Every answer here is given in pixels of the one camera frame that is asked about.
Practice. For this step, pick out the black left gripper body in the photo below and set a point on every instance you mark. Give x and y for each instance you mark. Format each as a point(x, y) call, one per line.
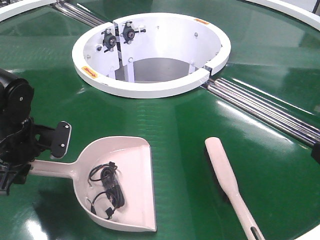
point(19, 146)

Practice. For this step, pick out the pink plastic dustpan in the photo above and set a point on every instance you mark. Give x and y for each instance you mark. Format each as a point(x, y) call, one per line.
point(113, 182)

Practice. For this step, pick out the pink hand broom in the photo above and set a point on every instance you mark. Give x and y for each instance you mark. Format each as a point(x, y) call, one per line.
point(228, 182)

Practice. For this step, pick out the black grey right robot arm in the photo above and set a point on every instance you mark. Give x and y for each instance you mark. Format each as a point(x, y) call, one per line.
point(315, 153)

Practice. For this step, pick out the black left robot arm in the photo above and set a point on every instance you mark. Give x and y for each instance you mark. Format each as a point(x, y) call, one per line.
point(16, 96)

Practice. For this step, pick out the orange arrow sticker left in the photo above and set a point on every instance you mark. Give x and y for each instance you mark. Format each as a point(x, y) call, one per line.
point(90, 72)

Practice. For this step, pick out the orange arrow sticker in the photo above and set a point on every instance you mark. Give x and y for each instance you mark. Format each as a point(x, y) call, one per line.
point(201, 21)
point(90, 72)

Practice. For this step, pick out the white outer rim left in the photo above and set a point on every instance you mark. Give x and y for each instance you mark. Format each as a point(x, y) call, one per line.
point(22, 6)

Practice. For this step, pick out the white rim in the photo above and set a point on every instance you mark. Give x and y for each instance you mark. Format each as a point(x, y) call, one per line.
point(294, 11)
point(22, 6)

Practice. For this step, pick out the left black bearing unit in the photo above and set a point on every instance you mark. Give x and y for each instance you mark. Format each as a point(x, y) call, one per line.
point(109, 40)

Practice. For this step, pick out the black bearing unit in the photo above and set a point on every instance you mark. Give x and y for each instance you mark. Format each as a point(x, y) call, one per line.
point(109, 40)
point(128, 33)

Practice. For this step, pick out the chrome rollers top left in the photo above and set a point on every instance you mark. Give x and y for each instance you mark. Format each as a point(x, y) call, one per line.
point(77, 13)

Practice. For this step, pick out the chrome rollers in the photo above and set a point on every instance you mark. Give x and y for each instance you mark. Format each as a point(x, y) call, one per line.
point(265, 110)
point(77, 13)

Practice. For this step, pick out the right black bearing unit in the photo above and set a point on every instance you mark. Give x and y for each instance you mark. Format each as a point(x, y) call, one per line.
point(128, 33)

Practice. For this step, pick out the orange arrow sticker right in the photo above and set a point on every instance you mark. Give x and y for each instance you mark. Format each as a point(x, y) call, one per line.
point(201, 21)

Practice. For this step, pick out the chrome rollers right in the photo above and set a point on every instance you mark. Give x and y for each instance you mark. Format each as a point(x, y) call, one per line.
point(265, 110)

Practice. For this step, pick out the white outer rim right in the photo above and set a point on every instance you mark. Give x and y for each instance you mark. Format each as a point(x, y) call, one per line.
point(294, 11)

